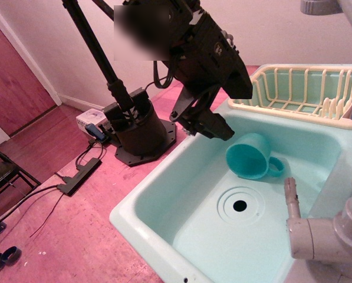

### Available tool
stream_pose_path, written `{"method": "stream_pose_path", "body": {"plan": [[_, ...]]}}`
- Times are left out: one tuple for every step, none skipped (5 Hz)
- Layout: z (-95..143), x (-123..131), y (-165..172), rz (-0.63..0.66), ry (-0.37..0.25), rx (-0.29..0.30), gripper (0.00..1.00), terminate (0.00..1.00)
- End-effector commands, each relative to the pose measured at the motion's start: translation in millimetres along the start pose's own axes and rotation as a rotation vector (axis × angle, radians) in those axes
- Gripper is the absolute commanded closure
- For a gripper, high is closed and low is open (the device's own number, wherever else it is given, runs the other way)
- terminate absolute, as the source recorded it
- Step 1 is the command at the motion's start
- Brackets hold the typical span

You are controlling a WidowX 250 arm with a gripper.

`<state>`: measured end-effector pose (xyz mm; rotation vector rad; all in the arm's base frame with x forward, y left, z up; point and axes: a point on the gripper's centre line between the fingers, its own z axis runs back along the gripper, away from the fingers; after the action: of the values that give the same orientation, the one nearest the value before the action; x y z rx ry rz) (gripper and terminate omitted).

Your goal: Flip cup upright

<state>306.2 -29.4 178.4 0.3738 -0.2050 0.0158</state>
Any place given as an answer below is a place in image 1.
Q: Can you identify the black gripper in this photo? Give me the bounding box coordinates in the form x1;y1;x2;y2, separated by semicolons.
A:
123;1;253;141

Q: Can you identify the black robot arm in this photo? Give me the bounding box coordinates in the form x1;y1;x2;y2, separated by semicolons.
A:
63;1;253;166

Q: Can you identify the teal plastic cup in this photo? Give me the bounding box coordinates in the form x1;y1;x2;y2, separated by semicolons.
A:
225;133;285;180

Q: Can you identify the cream dish drying rack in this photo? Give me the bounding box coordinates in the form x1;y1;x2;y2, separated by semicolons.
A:
228;64;352;130

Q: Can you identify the mint green toy sink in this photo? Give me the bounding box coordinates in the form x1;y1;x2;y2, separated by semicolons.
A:
110;101;352;282

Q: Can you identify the white electronics box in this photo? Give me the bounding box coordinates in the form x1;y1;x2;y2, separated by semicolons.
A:
76;108;108;136

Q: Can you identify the black USB hub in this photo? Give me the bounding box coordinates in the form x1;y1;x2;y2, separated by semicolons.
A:
56;157;102;197

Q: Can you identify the beige toy faucet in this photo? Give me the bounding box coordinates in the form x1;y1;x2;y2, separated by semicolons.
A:
284;177;352;279

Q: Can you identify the grey overhead mount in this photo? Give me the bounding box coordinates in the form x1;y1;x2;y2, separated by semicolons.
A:
300;0;352;64

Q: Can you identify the thin black wire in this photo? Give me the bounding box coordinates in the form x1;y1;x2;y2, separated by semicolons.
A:
29;193;67;238

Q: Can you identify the black power cable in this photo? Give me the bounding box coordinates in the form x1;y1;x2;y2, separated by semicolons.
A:
0;184;65;230

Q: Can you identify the black metal chair frame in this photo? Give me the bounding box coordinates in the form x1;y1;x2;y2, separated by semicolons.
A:
0;151;41;234

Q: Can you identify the black ring right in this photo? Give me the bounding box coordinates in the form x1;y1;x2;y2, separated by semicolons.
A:
2;246;22;265

